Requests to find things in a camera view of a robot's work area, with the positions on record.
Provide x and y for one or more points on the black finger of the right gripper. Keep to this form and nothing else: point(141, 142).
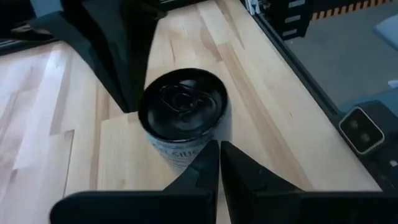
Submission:
point(124, 46)

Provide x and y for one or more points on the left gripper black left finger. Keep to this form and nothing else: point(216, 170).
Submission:
point(199, 186)

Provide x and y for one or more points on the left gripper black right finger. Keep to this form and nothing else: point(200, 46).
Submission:
point(242, 186)

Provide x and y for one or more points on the Celsius can blue text band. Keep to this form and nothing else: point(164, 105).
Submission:
point(183, 105)

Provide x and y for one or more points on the black case white slots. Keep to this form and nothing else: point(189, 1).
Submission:
point(289, 18)

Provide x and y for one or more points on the orange black striped tape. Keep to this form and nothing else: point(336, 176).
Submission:
point(351, 7)

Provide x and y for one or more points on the silver-framed table camera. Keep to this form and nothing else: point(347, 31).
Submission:
point(360, 130)

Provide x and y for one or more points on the black aluminium rail frame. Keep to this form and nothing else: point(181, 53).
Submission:
point(293, 59)

